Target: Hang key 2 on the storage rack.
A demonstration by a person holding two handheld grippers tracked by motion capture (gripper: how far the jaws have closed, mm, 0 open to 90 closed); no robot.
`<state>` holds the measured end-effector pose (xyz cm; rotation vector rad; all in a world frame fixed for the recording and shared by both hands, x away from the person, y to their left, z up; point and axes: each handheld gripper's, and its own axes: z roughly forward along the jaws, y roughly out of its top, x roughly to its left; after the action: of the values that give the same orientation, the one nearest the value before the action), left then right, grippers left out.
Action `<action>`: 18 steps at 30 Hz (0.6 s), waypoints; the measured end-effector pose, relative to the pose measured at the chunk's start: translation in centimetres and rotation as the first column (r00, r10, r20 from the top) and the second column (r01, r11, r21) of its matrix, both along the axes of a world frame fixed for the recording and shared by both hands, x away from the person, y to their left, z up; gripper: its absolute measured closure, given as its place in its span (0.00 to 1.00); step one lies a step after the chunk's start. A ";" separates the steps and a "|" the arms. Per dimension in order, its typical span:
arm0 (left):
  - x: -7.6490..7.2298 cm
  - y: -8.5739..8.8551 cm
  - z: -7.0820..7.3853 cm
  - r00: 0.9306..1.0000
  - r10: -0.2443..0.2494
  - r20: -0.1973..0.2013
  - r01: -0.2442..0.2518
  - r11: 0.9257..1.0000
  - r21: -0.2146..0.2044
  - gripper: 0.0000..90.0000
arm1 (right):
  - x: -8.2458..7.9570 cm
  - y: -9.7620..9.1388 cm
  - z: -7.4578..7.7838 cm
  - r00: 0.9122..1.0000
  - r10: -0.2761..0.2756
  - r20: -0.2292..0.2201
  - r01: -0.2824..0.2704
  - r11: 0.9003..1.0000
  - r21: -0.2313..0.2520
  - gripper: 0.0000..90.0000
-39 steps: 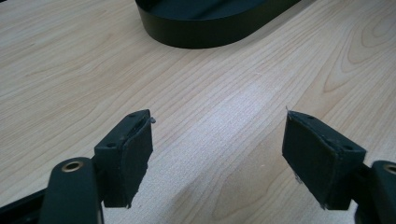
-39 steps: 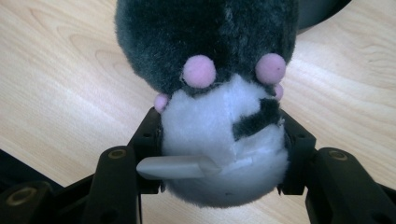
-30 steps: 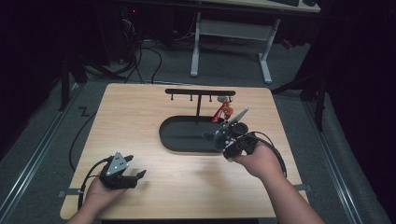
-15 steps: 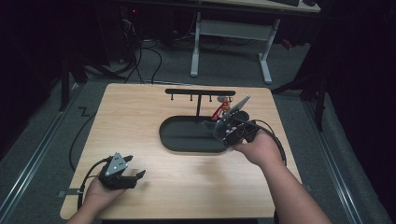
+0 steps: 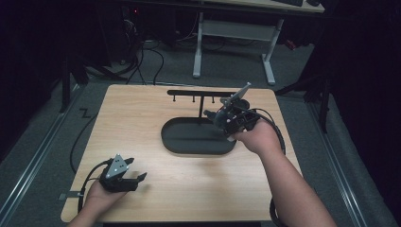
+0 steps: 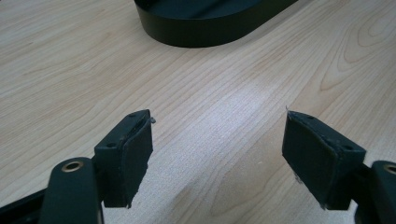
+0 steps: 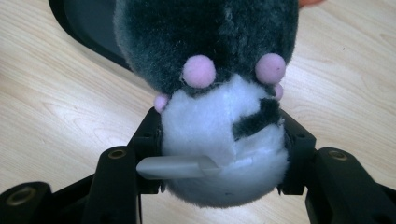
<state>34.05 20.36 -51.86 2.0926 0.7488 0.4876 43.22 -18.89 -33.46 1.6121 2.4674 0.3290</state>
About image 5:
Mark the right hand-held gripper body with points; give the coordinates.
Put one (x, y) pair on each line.
(238, 119)

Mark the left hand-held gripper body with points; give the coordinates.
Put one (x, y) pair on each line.
(116, 179)

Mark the black key rack with tray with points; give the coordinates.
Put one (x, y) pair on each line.
(192, 137)

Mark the person's left hand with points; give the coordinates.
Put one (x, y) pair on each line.
(101, 198)

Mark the person's right hand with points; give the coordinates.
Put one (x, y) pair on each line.
(260, 138)

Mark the grey tape piece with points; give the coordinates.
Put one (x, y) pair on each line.
(67, 195)

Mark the black metal stand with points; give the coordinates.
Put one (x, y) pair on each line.
(65, 82)
(323, 101)

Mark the white-legged desk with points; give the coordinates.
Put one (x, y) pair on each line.
(236, 30)

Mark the small red object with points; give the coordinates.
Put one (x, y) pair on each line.
(290, 44)

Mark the black keyboard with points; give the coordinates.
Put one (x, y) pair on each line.
(288, 2)

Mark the metal floor rail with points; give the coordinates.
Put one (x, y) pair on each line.
(337, 164)
(34, 160)

